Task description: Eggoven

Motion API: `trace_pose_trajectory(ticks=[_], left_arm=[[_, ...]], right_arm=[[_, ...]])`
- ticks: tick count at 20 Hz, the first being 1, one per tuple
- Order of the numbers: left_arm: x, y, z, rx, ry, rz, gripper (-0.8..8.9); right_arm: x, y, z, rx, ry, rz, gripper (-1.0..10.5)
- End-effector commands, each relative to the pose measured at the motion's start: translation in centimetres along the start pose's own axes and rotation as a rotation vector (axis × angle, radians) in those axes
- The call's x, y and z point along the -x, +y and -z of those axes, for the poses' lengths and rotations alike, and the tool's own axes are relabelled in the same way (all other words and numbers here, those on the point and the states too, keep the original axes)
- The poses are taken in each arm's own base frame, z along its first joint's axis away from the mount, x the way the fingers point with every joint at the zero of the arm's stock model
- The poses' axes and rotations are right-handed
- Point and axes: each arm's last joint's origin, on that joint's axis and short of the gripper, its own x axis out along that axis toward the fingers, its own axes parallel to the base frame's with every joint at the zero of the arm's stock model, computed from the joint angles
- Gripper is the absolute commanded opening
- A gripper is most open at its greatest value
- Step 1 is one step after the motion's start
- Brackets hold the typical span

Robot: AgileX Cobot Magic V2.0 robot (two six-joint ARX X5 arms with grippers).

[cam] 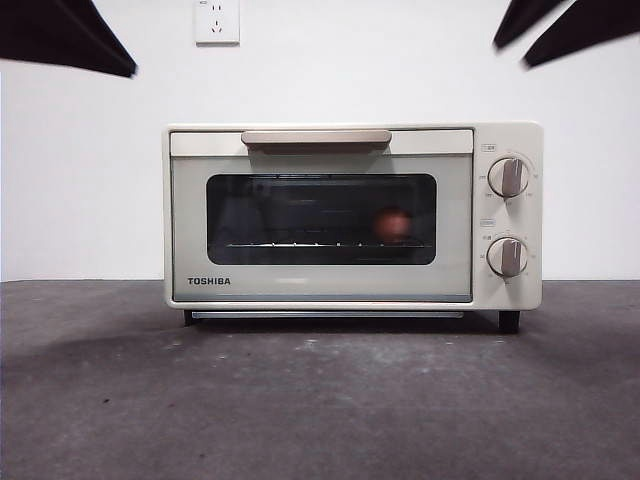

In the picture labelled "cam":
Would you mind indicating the cream Toshiba toaster oven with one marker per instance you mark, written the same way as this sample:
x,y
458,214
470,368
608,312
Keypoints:
x,y
507,217

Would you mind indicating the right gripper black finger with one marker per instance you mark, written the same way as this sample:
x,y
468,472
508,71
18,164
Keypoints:
x,y
595,27
530,17

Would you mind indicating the cream oven timer knob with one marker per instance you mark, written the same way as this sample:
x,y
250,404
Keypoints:
x,y
507,256

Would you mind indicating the white wall power socket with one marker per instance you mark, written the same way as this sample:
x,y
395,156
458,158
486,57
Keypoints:
x,y
217,22

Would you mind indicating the metal oven crumb tray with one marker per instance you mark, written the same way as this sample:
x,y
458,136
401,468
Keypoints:
x,y
300,314

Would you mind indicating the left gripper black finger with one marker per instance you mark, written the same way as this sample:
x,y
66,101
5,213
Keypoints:
x,y
95,25
35,35

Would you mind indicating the cream oven temperature knob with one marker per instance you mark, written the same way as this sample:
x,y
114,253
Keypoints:
x,y
508,177

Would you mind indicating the brown egg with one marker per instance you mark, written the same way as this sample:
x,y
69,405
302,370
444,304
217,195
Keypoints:
x,y
392,225

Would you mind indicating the black oven foot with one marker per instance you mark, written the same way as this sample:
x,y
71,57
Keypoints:
x,y
188,318
508,321

